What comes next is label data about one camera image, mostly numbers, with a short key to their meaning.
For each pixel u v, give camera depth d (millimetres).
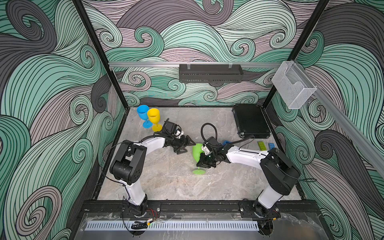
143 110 995
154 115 960
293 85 780
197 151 879
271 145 954
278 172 451
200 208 744
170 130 761
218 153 680
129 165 476
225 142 965
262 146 974
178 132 866
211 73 945
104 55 900
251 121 1069
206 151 806
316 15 739
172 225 697
